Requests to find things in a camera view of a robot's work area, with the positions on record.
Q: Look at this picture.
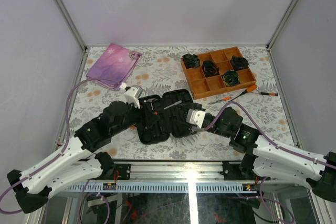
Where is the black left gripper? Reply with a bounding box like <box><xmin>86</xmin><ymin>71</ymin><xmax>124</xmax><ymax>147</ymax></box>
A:
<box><xmin>112</xmin><ymin>99</ymin><xmax>161</xmax><ymax>137</ymax></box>

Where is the black plastic tool case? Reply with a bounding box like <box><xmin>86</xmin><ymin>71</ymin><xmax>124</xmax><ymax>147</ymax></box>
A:
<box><xmin>135</xmin><ymin>89</ymin><xmax>202</xmax><ymax>145</ymax></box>

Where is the small steel hammer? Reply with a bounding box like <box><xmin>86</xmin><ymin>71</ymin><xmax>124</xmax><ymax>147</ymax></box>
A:
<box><xmin>143</xmin><ymin>98</ymin><xmax>158</xmax><ymax>111</ymax></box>

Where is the black orange handled screwdriver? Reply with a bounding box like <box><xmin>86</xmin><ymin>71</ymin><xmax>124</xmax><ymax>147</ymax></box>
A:
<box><xmin>163</xmin><ymin>100</ymin><xmax>182</xmax><ymax>110</ymax></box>

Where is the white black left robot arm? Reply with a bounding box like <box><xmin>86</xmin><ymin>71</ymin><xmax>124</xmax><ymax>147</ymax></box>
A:
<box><xmin>7</xmin><ymin>101</ymin><xmax>161</xmax><ymax>214</ymax></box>

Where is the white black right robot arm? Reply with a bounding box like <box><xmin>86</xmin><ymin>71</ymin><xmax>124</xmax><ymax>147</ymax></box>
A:
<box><xmin>186</xmin><ymin>107</ymin><xmax>335</xmax><ymax>202</ymax></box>

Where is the orange compartment tray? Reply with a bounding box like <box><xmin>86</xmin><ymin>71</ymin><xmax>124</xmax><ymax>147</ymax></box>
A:
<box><xmin>181</xmin><ymin>47</ymin><xmax>257</xmax><ymax>99</ymax></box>

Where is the black green rolled tape front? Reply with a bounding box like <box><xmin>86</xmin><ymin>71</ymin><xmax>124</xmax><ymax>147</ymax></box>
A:
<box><xmin>222</xmin><ymin>70</ymin><xmax>240</xmax><ymax>87</ymax></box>

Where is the black rolled tape centre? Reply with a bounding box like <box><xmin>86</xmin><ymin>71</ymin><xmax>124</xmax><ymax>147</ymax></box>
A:
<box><xmin>202</xmin><ymin>60</ymin><xmax>219</xmax><ymax>77</ymax></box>

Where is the black rolled tape far left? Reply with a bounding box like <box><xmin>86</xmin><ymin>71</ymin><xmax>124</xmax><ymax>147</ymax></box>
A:
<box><xmin>182</xmin><ymin>54</ymin><xmax>200</xmax><ymax>69</ymax></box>

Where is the small black orange screwdriver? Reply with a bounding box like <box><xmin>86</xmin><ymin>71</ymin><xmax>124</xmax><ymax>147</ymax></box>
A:
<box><xmin>258</xmin><ymin>92</ymin><xmax>279</xmax><ymax>97</ymax></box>

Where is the black rolled tape far right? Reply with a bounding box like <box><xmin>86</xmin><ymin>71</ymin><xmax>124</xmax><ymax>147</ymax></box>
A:
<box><xmin>230</xmin><ymin>56</ymin><xmax>249</xmax><ymax>71</ymax></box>

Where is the purple folded cloth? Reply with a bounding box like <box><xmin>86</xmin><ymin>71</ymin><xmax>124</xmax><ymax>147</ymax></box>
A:
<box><xmin>86</xmin><ymin>44</ymin><xmax>142</xmax><ymax>91</ymax></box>

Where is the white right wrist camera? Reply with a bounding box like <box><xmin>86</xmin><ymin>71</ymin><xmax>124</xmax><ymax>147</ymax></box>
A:
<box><xmin>186</xmin><ymin>109</ymin><xmax>206</xmax><ymax>129</ymax></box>

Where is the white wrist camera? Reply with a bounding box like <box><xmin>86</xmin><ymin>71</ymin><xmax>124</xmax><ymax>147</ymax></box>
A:
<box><xmin>186</xmin><ymin>109</ymin><xmax>206</xmax><ymax>129</ymax></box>
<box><xmin>119</xmin><ymin>82</ymin><xmax>144</xmax><ymax>109</ymax></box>

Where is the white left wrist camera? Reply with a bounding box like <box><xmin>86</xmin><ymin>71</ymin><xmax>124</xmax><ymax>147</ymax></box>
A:
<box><xmin>119</xmin><ymin>82</ymin><xmax>144</xmax><ymax>109</ymax></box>

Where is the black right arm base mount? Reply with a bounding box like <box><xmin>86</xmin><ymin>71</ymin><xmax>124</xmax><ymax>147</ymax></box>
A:
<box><xmin>221</xmin><ymin>161</ymin><xmax>259</xmax><ymax>181</ymax></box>

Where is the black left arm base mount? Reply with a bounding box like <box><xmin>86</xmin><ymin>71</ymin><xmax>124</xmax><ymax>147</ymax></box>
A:
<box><xmin>98</xmin><ymin>163</ymin><xmax>131</xmax><ymax>180</ymax></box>

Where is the aluminium front rail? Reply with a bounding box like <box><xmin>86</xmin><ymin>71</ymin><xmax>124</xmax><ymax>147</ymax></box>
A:
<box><xmin>64</xmin><ymin>162</ymin><xmax>258</xmax><ymax>193</ymax></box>

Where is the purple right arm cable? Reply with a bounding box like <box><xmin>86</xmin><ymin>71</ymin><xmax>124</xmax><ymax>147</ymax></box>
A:
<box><xmin>202</xmin><ymin>101</ymin><xmax>336</xmax><ymax>221</ymax></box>

